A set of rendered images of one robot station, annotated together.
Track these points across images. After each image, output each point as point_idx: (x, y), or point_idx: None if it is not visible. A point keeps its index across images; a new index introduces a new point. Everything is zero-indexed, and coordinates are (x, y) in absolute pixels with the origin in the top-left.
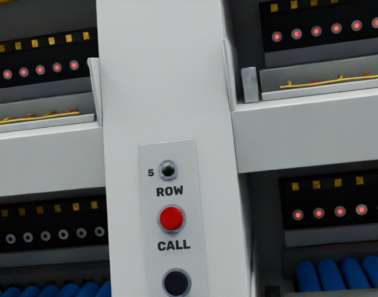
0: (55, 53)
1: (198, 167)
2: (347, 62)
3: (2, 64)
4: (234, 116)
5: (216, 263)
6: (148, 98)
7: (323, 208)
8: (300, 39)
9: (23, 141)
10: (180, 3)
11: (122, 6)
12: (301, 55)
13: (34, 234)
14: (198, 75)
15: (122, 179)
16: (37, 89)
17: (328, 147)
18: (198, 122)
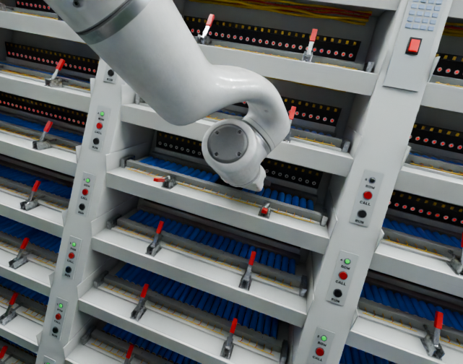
0: (312, 110)
1: (381, 183)
2: (435, 162)
3: (289, 107)
4: (400, 171)
5: (375, 212)
6: (373, 155)
7: (391, 201)
8: (409, 139)
9: (325, 154)
10: (397, 127)
11: (375, 120)
12: (407, 145)
13: (282, 174)
14: (394, 154)
15: (355, 178)
16: (300, 121)
17: (425, 191)
18: (387, 169)
